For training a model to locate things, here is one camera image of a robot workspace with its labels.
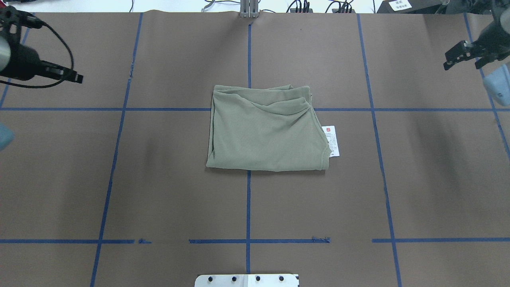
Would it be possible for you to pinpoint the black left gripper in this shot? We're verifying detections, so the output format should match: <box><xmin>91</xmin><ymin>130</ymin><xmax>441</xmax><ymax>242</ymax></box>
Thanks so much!
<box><xmin>0</xmin><ymin>6</ymin><xmax>84</xmax><ymax>84</ymax></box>

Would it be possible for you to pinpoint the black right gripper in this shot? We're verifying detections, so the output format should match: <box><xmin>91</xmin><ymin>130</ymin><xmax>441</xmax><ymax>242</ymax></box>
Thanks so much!
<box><xmin>444</xmin><ymin>0</ymin><xmax>510</xmax><ymax>71</ymax></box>

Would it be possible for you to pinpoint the olive green long-sleeve shirt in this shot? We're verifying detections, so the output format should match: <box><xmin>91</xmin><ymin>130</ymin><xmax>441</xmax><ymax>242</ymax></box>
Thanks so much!
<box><xmin>206</xmin><ymin>85</ymin><xmax>331</xmax><ymax>172</ymax></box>

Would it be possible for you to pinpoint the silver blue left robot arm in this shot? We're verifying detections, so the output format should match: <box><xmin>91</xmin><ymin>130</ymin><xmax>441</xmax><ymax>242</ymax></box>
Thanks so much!
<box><xmin>0</xmin><ymin>6</ymin><xmax>84</xmax><ymax>89</ymax></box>

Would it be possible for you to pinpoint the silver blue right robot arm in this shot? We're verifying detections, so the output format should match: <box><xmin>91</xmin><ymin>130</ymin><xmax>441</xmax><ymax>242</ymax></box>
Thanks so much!
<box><xmin>443</xmin><ymin>0</ymin><xmax>510</xmax><ymax>106</ymax></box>

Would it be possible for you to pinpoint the black label printer box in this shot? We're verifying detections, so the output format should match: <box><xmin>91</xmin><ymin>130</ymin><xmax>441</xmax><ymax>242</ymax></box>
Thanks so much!
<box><xmin>376</xmin><ymin>0</ymin><xmax>449</xmax><ymax>14</ymax></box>

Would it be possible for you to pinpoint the white paper hang tag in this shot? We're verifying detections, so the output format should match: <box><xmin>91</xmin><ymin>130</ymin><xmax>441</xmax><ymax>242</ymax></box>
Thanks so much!
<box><xmin>322</xmin><ymin>126</ymin><xmax>340</xmax><ymax>157</ymax></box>

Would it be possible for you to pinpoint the aluminium frame post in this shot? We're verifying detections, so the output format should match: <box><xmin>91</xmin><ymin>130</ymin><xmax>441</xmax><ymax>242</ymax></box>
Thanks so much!
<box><xmin>239</xmin><ymin>0</ymin><xmax>260</xmax><ymax>18</ymax></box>

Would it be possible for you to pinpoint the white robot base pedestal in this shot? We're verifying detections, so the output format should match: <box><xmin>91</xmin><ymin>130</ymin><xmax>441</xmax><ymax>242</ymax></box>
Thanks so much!
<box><xmin>194</xmin><ymin>273</ymin><xmax>300</xmax><ymax>287</ymax></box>

